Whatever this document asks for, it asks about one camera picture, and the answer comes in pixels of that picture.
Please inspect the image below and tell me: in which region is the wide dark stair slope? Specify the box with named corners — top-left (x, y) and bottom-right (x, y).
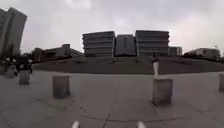
top-left (32, 55), bottom-right (224, 75)

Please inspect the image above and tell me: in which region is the wide grey terraced building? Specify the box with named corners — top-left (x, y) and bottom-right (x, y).
top-left (81, 29), bottom-right (171, 58)

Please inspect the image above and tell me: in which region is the grey paved plaza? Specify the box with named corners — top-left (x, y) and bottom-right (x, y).
top-left (0, 69), bottom-right (224, 128)

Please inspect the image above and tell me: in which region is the person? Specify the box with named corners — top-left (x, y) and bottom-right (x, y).
top-left (150, 52), bottom-right (161, 80)

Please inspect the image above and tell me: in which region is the low brown building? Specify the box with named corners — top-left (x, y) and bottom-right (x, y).
top-left (31, 43), bottom-right (84, 62)

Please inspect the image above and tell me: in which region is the row of stone bollards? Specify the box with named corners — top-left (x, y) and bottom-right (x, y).
top-left (3, 65), bottom-right (224, 107)

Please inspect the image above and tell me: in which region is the small grey building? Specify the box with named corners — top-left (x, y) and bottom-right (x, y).
top-left (168, 46), bottom-right (184, 57)

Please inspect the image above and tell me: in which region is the robot's own part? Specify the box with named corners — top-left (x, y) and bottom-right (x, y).
top-left (71, 120), bottom-right (81, 128)
top-left (137, 120), bottom-right (147, 128)

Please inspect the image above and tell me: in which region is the row of parked bicycles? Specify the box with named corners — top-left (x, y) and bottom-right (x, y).
top-left (0, 55), bottom-right (34, 74)

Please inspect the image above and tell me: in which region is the low pale building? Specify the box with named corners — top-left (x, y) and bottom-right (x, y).
top-left (183, 47), bottom-right (222, 62)

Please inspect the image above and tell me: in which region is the tall grey building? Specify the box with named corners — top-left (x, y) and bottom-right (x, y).
top-left (0, 7), bottom-right (28, 57)

